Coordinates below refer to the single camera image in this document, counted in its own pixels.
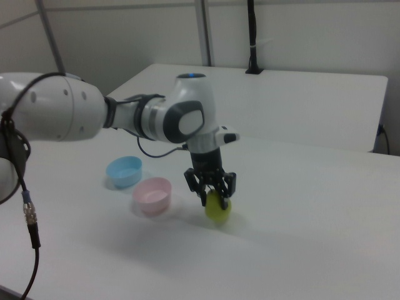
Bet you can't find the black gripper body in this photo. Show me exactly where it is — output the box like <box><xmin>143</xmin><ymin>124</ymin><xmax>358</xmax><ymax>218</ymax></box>
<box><xmin>189</xmin><ymin>149</ymin><xmax>224</xmax><ymax>173</ymax></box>

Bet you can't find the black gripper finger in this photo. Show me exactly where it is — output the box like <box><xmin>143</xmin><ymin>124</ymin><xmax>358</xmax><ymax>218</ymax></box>
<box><xmin>183</xmin><ymin>167</ymin><xmax>209</xmax><ymax>208</ymax></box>
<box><xmin>215</xmin><ymin>168</ymin><xmax>238</xmax><ymax>211</ymax></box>

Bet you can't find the green pear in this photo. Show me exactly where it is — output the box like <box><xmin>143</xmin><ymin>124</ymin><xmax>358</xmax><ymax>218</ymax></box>
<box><xmin>204</xmin><ymin>190</ymin><xmax>233</xmax><ymax>224</ymax></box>

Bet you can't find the pink plastic bowl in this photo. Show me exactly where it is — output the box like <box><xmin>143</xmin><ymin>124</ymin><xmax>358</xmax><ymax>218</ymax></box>
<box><xmin>131</xmin><ymin>176</ymin><xmax>173</xmax><ymax>217</ymax></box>

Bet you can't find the light blue plastic bowl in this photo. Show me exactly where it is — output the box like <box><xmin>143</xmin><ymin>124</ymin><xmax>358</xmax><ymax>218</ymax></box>
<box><xmin>105</xmin><ymin>156</ymin><xmax>144</xmax><ymax>189</ymax></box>

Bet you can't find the thin dark arm cable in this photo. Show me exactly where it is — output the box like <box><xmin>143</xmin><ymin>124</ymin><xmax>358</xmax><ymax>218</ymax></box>
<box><xmin>118</xmin><ymin>93</ymin><xmax>189</xmax><ymax>158</ymax></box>

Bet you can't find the grey partition post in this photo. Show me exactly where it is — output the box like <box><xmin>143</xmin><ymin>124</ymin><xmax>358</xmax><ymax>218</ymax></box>
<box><xmin>33</xmin><ymin>0</ymin><xmax>67</xmax><ymax>73</ymax></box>
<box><xmin>194</xmin><ymin>0</ymin><xmax>217</xmax><ymax>67</ymax></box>

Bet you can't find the black clamp camera pole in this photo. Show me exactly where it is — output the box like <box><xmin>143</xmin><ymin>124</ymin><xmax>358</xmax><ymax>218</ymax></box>
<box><xmin>244</xmin><ymin>0</ymin><xmax>265</xmax><ymax>75</ymax></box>

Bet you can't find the black cable with metal connector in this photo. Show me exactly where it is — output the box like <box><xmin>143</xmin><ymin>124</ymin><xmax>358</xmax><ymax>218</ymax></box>
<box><xmin>0</xmin><ymin>72</ymin><xmax>85</xmax><ymax>300</ymax></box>

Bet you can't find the black wall cable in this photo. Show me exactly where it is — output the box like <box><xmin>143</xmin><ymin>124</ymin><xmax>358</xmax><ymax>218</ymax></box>
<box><xmin>377</xmin><ymin>124</ymin><xmax>392</xmax><ymax>154</ymax></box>

